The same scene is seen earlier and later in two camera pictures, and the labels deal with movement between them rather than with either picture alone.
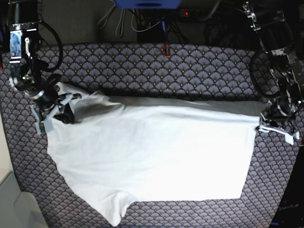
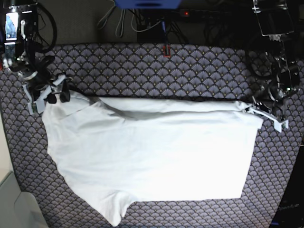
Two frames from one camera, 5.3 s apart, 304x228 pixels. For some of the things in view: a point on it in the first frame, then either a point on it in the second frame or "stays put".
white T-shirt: (118, 150) stays put
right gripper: (282, 113) → (272, 96)
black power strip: (205, 15) stays put
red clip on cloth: (166, 51) stays put
